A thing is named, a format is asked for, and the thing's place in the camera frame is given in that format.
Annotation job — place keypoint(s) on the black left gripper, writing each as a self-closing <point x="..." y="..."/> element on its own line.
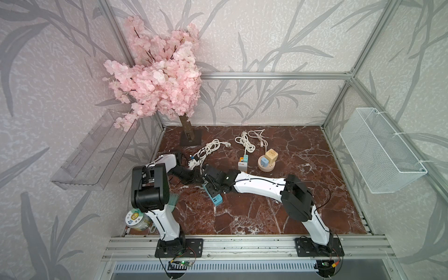
<point x="194" y="174"/>

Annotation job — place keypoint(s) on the blue power strip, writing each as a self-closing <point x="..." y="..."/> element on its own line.
<point x="213" y="193"/>

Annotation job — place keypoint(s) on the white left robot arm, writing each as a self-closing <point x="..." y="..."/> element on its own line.
<point x="150" y="193"/>

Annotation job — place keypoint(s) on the round pink socket base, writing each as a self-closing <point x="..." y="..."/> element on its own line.
<point x="268" y="169"/>

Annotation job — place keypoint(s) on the white charger on orange strip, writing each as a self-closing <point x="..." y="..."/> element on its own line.
<point x="242" y="166"/>

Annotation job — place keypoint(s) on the green dustpan brush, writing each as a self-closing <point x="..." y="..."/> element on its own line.
<point x="173" y="199"/>

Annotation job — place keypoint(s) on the blue cube adapter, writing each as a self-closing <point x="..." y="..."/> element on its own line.
<point x="264" y="162"/>

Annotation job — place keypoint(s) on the beige cube adapter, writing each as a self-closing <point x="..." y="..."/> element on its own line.
<point x="271" y="155"/>

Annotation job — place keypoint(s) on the round tape tin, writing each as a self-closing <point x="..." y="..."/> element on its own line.
<point x="137" y="220"/>

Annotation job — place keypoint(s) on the pink cherry blossom tree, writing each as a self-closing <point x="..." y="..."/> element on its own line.
<point x="164" y="79"/>

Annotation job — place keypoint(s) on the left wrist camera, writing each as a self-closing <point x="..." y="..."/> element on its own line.
<point x="194" y="162"/>

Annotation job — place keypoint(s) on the clear acrylic wall shelf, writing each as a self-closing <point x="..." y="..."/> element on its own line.
<point x="94" y="161"/>

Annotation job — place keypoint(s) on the white wire mesh basket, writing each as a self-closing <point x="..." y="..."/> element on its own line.
<point x="384" y="160"/>

